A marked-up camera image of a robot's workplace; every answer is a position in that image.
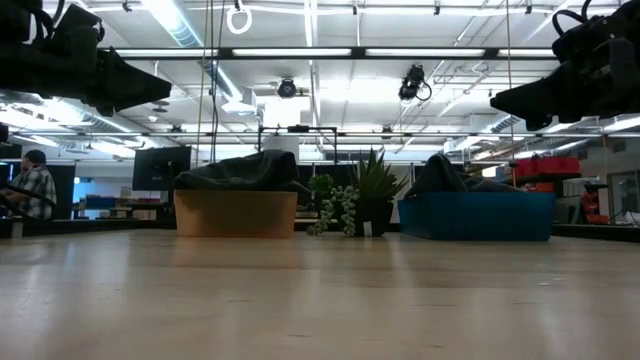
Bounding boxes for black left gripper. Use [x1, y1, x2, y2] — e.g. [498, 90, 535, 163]
[0, 43, 173, 118]

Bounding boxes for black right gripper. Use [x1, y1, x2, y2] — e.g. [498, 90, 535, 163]
[490, 36, 640, 133]

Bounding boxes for dark grey baseball cap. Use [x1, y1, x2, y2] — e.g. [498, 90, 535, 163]
[403, 152, 524, 200]
[172, 148, 312, 197]

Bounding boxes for red storage bins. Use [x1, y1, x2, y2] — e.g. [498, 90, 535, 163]
[514, 155, 582, 179]

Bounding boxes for black monitor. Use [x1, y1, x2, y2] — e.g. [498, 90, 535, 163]
[131, 145, 193, 192]

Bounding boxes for orange items on shelf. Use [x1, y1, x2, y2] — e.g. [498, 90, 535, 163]
[581, 189, 612, 226]

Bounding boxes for bench with boxes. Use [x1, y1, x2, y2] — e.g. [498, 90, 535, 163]
[73, 186, 175, 221]

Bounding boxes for person in plaid shirt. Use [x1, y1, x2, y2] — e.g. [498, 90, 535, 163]
[0, 149, 58, 221]

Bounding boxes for blue plastic box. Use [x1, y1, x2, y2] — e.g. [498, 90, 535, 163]
[397, 191, 556, 243]

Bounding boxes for black curved bar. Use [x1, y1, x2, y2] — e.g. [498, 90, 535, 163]
[0, 182, 57, 221]

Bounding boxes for tan cardboard box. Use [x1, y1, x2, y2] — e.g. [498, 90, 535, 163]
[173, 188, 300, 240]

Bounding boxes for white box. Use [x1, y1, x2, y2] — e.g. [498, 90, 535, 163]
[262, 135, 301, 153]

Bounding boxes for spiky green succulent plant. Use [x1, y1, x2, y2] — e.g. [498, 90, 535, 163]
[348, 148, 410, 205]

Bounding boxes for black plant pot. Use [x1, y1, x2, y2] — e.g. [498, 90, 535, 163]
[351, 199, 395, 238]

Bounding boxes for trailing bead plant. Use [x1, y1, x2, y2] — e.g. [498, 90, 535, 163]
[305, 173, 361, 238]

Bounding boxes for thin hanging cable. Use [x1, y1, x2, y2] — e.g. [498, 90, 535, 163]
[505, 0, 516, 166]

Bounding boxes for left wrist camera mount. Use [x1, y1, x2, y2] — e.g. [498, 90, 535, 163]
[0, 0, 107, 51]

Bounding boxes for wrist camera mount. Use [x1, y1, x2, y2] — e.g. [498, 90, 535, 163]
[0, 0, 107, 51]
[551, 0, 640, 64]

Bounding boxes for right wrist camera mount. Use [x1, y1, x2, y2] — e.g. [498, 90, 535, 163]
[551, 0, 640, 64]

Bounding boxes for dark hanging cables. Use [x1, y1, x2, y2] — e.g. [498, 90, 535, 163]
[195, 0, 227, 167]

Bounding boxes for thin horizontal frame bar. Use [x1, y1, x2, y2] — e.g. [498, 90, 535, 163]
[0, 130, 640, 140]

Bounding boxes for white cable ring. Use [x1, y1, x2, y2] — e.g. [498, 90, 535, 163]
[225, 0, 254, 36]

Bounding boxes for black table edge rail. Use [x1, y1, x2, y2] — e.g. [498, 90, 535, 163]
[0, 217, 176, 238]
[549, 222, 640, 244]

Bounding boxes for round black ceiling camera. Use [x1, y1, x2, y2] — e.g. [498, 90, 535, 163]
[277, 77, 298, 100]

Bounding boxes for black horizontal frame bar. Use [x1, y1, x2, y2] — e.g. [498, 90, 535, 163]
[107, 46, 559, 62]

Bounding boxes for black metal frame stand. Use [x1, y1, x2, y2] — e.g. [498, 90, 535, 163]
[257, 125, 339, 167]

